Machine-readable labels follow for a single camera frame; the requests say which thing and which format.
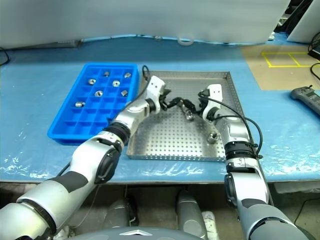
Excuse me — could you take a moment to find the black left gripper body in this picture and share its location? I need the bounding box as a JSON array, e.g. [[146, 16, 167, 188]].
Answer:
[[159, 94, 171, 112]]

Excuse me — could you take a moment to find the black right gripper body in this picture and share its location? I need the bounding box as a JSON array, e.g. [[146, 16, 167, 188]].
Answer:
[[195, 88, 208, 116]]

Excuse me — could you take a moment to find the perforated steel tray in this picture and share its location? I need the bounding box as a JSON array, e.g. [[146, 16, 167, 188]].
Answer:
[[126, 70, 245, 163]]

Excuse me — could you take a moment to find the blue plastic compartment tray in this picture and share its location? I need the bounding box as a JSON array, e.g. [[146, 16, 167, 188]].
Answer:
[[47, 63, 140, 146]]

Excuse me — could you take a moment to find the brown cardboard sheet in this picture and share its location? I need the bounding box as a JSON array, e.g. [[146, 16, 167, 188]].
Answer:
[[240, 44, 320, 91]]

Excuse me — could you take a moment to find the large white backdrop board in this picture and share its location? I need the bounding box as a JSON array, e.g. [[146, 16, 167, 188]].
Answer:
[[0, 0, 292, 50]]

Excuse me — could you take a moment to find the dark grey rounded shape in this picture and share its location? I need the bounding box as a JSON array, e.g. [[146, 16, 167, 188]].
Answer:
[[176, 191, 208, 240], [106, 197, 138, 228]]

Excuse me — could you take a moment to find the grey handheld remote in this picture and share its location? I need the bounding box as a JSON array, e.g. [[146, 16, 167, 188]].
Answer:
[[290, 84, 320, 113]]

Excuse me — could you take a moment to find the white shoe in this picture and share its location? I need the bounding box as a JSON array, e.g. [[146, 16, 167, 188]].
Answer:
[[201, 211, 217, 238]]

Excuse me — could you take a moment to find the blue plastic table cover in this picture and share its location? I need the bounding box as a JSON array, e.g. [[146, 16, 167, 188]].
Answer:
[[0, 34, 320, 185]]

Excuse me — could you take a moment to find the white leaning board panel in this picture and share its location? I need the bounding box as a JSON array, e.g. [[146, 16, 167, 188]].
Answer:
[[286, 0, 320, 43]]

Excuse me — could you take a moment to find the grey robot torso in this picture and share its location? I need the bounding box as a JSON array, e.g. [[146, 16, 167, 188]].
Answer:
[[53, 226, 193, 240]]

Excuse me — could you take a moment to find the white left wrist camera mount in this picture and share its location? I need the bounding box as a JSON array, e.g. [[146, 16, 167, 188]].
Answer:
[[144, 75, 167, 114]]

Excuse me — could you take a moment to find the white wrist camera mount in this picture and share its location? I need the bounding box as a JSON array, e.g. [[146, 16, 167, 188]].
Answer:
[[202, 84, 224, 121], [144, 75, 167, 114]]

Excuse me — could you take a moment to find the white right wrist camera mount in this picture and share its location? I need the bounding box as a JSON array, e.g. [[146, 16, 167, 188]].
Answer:
[[202, 84, 224, 121]]

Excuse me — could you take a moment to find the white plastic ring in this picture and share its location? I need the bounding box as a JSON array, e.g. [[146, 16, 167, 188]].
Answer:
[[177, 37, 195, 46]]

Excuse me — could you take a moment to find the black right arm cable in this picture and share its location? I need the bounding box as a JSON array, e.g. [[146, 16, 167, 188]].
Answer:
[[198, 91, 263, 160]]

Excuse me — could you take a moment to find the black cable bundle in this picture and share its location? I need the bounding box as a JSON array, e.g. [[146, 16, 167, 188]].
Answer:
[[307, 29, 320, 83]]

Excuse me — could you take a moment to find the thin black cable loop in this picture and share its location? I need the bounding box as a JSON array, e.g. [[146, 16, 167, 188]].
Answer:
[[0, 47, 12, 67]]

